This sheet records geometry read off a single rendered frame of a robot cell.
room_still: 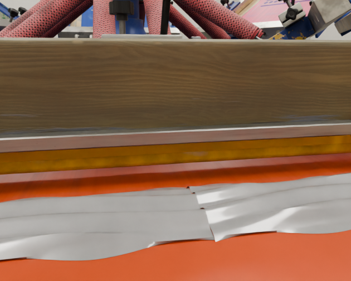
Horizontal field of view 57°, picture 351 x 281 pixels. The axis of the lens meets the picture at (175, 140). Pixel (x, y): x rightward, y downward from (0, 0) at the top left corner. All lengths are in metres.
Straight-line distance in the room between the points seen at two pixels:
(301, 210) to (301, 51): 0.13
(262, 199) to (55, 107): 0.15
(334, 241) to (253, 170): 0.11
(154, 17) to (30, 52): 0.57
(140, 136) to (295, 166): 0.14
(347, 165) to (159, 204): 0.18
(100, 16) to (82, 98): 0.55
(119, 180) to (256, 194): 0.10
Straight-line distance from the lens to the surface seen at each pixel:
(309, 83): 0.29
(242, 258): 0.17
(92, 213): 0.19
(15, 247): 0.18
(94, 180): 0.26
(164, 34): 0.54
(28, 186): 0.26
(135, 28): 1.05
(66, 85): 0.24
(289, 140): 0.30
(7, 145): 0.24
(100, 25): 0.75
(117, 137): 0.23
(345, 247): 0.19
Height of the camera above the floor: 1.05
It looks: 15 degrees down
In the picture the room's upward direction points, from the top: straight up
